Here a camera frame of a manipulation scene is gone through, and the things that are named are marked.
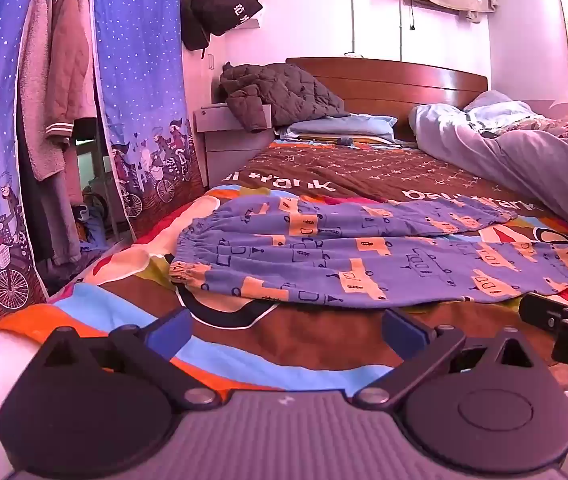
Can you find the grey hanging garment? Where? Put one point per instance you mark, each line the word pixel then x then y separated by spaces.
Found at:
pixel 63 210

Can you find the wooden headboard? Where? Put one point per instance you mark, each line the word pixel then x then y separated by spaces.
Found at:
pixel 389 90

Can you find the light blue pillow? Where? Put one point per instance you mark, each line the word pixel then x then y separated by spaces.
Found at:
pixel 349 125

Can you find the colourful printed bed sheet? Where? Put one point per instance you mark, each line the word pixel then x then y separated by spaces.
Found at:
pixel 314 170

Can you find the white wall pipe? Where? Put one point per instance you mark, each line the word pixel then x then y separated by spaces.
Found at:
pixel 352 10

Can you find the narrow blue dotted wardrobe curtain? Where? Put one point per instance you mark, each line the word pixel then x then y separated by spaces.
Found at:
pixel 138 60

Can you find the black hanging bag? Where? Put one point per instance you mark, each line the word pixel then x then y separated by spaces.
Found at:
pixel 213 5

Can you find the white nightstand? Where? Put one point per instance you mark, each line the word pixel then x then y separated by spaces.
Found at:
pixel 229 150

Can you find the brown quilted jacket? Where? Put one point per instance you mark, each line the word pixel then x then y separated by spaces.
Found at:
pixel 284 92

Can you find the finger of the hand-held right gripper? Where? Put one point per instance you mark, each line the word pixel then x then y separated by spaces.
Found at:
pixel 544 310

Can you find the blue printed pants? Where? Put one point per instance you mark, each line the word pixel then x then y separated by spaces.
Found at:
pixel 314 260

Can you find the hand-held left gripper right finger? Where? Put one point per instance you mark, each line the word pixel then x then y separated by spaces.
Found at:
pixel 406 332

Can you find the grey duvet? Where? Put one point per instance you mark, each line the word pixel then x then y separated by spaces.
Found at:
pixel 539 165

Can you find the blue clothes pile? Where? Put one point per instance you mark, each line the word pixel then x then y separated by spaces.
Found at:
pixel 96 225

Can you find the pink fleece coat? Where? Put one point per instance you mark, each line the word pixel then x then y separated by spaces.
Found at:
pixel 36 85

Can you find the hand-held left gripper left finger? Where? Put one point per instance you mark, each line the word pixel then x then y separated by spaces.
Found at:
pixel 171 332

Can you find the pink quilted jacket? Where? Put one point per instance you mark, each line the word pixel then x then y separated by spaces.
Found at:
pixel 76 60

